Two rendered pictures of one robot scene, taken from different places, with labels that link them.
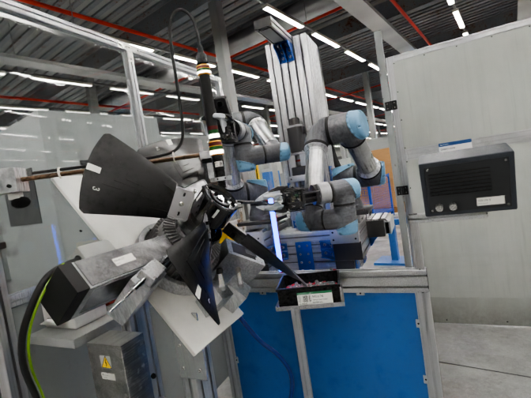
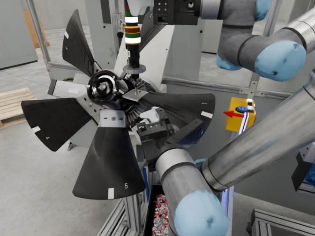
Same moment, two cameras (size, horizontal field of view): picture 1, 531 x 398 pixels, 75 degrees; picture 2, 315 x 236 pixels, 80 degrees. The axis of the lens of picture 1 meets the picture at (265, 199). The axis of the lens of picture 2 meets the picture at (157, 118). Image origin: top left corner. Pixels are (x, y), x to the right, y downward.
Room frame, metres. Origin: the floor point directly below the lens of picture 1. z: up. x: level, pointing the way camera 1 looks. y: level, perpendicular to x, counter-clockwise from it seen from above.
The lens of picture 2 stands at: (1.14, -0.46, 1.46)
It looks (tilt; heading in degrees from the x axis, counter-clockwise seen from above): 32 degrees down; 85
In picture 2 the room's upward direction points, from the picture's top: straight up
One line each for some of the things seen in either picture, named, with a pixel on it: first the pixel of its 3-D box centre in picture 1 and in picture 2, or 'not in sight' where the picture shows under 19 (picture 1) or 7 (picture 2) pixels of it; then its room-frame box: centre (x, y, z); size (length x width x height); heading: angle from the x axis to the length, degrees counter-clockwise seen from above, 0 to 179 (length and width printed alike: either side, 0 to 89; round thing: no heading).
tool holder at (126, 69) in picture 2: (216, 166); (133, 54); (1.11, 0.14, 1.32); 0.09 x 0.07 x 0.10; 99
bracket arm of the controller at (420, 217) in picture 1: (446, 215); not in sight; (1.16, -0.60, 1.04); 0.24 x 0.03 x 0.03; 64
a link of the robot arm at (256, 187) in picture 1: (256, 189); not in sight; (1.98, 0.04, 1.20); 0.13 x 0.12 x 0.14; 101
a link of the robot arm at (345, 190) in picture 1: (342, 190); (191, 204); (1.21, -0.27, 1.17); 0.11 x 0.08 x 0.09; 101
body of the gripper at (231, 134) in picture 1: (226, 129); (176, 5); (1.23, 0.10, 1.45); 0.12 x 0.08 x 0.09; 164
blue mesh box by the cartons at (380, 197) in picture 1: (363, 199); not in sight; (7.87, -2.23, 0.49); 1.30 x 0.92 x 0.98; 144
